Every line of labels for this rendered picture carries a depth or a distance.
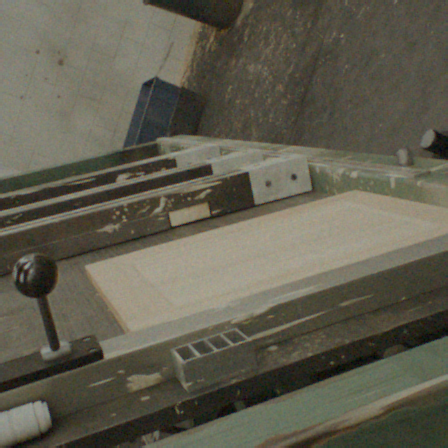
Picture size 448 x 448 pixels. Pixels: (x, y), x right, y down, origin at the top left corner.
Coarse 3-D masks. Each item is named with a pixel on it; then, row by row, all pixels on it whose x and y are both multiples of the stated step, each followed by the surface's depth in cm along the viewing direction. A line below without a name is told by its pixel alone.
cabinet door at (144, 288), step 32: (352, 192) 121; (256, 224) 112; (288, 224) 109; (320, 224) 105; (352, 224) 101; (384, 224) 98; (416, 224) 95; (128, 256) 109; (160, 256) 106; (192, 256) 102; (224, 256) 99; (256, 256) 95; (288, 256) 92; (320, 256) 89; (352, 256) 86; (96, 288) 100; (128, 288) 92; (160, 288) 90; (192, 288) 87; (224, 288) 85; (256, 288) 81; (128, 320) 80; (160, 320) 77
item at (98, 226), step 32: (288, 160) 135; (160, 192) 129; (192, 192) 130; (224, 192) 132; (256, 192) 134; (288, 192) 136; (32, 224) 124; (64, 224) 123; (96, 224) 125; (128, 224) 127; (160, 224) 129; (0, 256) 121; (64, 256) 124
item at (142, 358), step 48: (432, 240) 79; (288, 288) 73; (336, 288) 71; (384, 288) 73; (432, 288) 75; (144, 336) 68; (192, 336) 67; (288, 336) 70; (48, 384) 63; (96, 384) 64; (144, 384) 66
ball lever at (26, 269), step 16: (32, 256) 57; (48, 256) 58; (16, 272) 57; (32, 272) 56; (48, 272) 57; (16, 288) 57; (32, 288) 57; (48, 288) 57; (48, 304) 60; (48, 320) 61; (48, 336) 63; (48, 352) 64; (64, 352) 64
